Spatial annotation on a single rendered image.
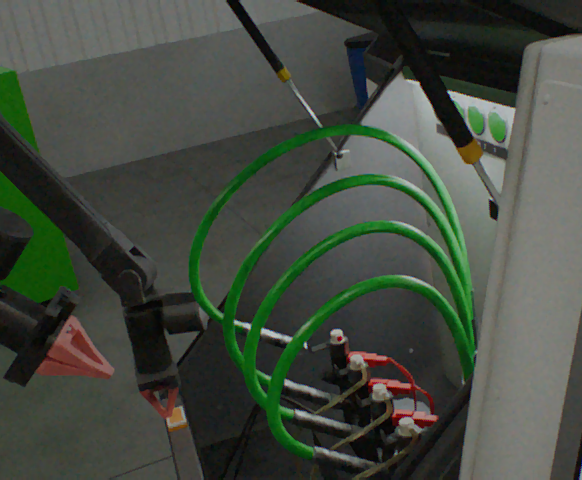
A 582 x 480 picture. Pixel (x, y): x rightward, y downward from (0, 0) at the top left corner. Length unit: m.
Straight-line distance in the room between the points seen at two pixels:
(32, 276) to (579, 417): 3.95
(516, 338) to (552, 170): 0.14
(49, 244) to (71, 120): 3.22
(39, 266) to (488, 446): 3.81
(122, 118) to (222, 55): 1.13
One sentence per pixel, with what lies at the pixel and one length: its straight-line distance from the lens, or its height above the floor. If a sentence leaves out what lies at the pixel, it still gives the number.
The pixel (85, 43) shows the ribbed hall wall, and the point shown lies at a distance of 7.45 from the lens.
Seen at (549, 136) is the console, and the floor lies 1.49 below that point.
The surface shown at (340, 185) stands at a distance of 0.92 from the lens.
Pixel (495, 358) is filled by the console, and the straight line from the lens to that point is 0.71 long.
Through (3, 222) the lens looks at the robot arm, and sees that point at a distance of 0.86.
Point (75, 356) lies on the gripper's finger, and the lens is 0.88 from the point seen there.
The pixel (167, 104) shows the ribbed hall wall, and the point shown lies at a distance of 7.60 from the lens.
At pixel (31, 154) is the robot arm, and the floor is 1.43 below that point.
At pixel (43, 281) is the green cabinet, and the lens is 4.43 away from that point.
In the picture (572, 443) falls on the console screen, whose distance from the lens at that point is 0.63.
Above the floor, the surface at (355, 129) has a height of 1.43.
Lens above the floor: 1.65
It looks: 21 degrees down
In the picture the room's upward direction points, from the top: 10 degrees counter-clockwise
